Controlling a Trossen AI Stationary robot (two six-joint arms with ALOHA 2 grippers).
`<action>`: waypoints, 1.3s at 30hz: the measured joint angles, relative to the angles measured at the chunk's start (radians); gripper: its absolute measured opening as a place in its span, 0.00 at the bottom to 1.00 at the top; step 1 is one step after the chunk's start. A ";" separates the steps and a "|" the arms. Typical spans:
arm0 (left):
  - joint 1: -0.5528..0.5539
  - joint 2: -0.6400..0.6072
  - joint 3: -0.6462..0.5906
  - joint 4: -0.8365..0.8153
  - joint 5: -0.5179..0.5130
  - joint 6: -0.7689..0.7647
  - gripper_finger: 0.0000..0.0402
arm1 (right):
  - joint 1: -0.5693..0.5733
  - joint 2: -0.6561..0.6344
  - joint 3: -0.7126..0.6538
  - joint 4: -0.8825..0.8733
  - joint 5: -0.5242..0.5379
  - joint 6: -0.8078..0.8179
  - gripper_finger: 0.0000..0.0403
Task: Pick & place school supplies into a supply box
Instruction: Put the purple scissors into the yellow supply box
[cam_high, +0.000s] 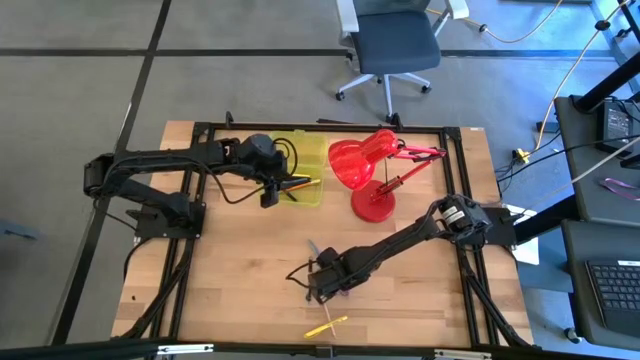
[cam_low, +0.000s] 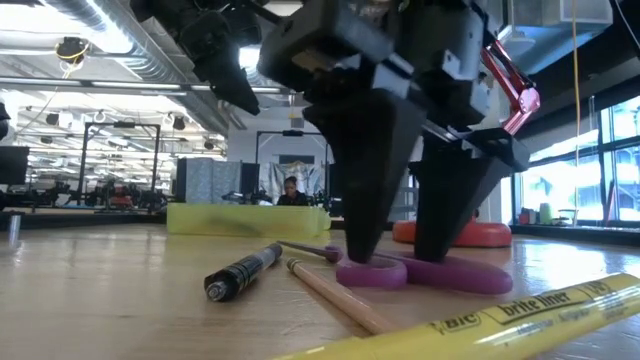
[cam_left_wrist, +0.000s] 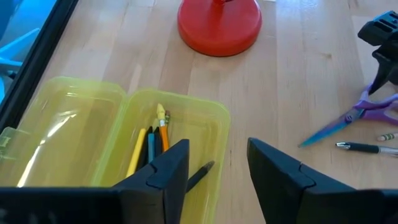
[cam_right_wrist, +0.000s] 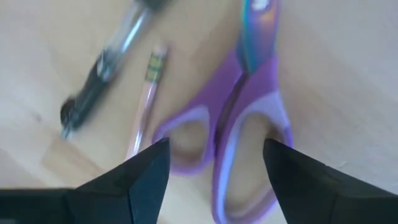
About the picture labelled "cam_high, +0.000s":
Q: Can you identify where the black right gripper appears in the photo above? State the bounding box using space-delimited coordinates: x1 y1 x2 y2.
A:
305 246 359 306

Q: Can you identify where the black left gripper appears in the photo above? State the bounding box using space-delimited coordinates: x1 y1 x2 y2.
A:
232 133 312 203

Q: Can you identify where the orange pencil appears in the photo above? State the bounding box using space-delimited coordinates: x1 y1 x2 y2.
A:
284 178 323 193

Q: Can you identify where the yellow-green translucent supply box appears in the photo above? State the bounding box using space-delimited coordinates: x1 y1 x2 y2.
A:
268 129 328 209

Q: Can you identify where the pale wooden pencil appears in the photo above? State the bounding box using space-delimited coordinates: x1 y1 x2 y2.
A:
323 303 338 339

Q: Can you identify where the yellow BIC highlighter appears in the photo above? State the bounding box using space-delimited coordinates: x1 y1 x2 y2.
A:
303 314 350 340

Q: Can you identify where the red desk lamp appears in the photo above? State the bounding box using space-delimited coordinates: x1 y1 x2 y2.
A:
327 128 448 224

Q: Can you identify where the blue-seated office chair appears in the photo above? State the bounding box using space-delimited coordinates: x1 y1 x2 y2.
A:
334 0 471 124

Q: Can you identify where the grey side desk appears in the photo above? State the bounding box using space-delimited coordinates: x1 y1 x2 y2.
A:
553 93 640 352

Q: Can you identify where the black keyboard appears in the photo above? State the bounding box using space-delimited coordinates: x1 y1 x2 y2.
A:
584 258 640 341

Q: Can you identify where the black power adapter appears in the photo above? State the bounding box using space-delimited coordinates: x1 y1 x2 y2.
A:
596 101 635 155

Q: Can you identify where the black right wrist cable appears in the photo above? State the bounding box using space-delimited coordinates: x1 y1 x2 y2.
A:
285 261 312 290

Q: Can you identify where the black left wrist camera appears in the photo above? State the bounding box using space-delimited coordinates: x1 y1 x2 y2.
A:
259 183 282 210

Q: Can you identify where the black aluminium table frame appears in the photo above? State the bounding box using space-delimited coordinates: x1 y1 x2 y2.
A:
111 111 534 352

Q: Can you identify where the yellow extension cable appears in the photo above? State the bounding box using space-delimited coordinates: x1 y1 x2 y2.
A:
426 0 632 152

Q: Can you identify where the pink lanyard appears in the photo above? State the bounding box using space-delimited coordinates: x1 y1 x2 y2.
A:
598 176 640 202

